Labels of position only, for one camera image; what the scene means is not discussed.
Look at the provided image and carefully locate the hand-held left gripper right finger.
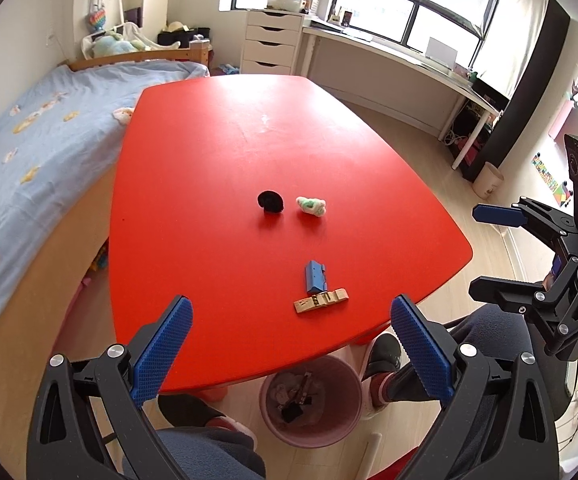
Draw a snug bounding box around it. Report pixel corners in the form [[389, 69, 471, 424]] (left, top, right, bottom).
[[390, 294, 560, 480]]

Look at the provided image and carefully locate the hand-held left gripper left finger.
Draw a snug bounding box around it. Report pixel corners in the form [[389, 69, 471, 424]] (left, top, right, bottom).
[[26, 295, 194, 480]]

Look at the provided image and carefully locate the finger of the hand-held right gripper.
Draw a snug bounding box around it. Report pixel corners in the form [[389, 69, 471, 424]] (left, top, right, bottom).
[[472, 196, 578, 261], [469, 276, 564, 356]]

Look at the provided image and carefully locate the pink trash bin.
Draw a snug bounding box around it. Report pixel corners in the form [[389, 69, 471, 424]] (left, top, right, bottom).
[[259, 356, 362, 450]]

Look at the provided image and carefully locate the person's right leg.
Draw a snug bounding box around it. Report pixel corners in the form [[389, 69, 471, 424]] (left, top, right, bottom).
[[384, 305, 570, 480]]

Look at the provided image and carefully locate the person's leg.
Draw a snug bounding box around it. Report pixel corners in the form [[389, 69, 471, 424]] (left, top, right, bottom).
[[384, 305, 570, 480], [119, 425, 267, 480]]

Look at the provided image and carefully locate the beige cup bin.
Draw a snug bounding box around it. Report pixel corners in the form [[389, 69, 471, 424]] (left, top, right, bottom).
[[471, 161, 504, 200]]

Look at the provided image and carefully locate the black pink slipper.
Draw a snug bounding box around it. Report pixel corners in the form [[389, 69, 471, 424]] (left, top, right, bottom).
[[158, 394, 257, 453], [359, 332, 405, 421]]

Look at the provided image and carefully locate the colourful puzzle poster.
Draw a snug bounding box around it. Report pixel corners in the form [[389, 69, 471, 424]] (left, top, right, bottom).
[[531, 155, 577, 208]]

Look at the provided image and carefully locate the person's left leg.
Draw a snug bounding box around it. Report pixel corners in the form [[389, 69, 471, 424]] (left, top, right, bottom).
[[119, 425, 267, 480]]

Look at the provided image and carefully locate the notched wooden piece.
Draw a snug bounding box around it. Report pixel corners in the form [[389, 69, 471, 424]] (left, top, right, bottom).
[[293, 287, 350, 314]]

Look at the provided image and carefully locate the black laptop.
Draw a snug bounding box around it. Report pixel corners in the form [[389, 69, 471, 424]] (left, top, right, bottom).
[[471, 80, 510, 111]]

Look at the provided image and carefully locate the blue block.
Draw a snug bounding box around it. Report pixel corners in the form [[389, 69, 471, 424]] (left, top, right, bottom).
[[305, 260, 328, 294]]

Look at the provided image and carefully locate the black standing panel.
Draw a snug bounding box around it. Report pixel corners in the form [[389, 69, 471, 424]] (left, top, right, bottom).
[[461, 0, 572, 183]]

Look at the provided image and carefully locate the bed with blue sheet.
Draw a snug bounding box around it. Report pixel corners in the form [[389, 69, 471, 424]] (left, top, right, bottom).
[[0, 42, 215, 461], [0, 62, 210, 376]]

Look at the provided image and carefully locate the white hanging cloth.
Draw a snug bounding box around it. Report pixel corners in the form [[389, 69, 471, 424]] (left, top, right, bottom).
[[471, 0, 550, 98]]

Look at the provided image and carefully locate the small green white plush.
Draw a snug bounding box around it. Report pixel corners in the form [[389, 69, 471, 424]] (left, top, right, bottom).
[[295, 196, 328, 218]]

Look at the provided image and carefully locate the black rolled band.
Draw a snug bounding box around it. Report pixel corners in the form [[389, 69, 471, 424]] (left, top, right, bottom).
[[256, 190, 285, 214]]

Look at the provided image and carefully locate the white desk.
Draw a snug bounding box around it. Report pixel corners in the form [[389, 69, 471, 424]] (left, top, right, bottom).
[[301, 25, 502, 171]]

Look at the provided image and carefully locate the white drawer unit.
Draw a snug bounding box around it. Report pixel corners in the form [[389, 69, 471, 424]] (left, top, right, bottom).
[[240, 10, 304, 77]]

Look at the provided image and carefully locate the blue plush toy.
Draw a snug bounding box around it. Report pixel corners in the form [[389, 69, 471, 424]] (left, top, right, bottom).
[[90, 30, 150, 58]]

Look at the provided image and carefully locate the black storage box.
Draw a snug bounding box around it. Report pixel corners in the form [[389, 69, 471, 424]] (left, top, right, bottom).
[[157, 30, 200, 48]]

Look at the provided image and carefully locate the pink wall sheet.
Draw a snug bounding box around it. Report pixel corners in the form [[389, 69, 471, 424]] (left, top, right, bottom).
[[549, 102, 572, 138]]

